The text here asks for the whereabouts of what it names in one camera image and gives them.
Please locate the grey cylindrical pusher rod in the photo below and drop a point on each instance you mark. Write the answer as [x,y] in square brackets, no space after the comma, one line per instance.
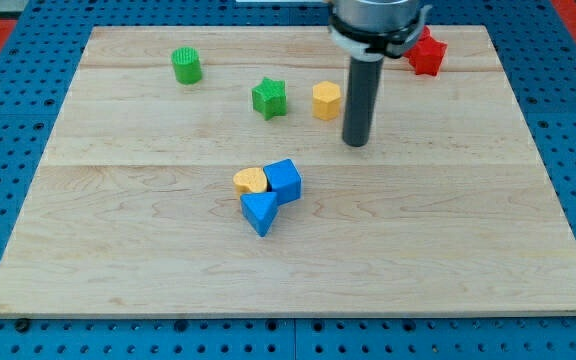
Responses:
[362,89]

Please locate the wooden board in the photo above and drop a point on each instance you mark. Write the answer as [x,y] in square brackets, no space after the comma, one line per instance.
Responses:
[132,213]

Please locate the yellow heart block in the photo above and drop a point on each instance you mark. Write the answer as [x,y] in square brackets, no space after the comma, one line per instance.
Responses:
[250,180]

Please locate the blue cube block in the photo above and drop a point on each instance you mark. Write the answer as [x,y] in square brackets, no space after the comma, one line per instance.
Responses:
[285,180]

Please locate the red star block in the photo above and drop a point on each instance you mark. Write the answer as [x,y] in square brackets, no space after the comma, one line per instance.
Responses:
[427,55]

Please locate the green cylinder block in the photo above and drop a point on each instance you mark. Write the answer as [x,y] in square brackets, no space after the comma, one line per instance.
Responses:
[186,65]

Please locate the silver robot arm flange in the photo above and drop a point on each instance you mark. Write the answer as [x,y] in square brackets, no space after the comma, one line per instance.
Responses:
[369,30]

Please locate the green star block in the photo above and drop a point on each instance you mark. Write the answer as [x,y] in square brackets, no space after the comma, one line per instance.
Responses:
[269,98]

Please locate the blue triangle block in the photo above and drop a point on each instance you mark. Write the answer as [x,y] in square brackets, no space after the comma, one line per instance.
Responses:
[260,210]

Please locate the yellow hexagon block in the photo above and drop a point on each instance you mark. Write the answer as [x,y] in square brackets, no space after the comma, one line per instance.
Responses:
[326,100]

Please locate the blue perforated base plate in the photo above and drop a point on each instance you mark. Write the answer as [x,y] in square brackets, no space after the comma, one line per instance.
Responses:
[536,43]

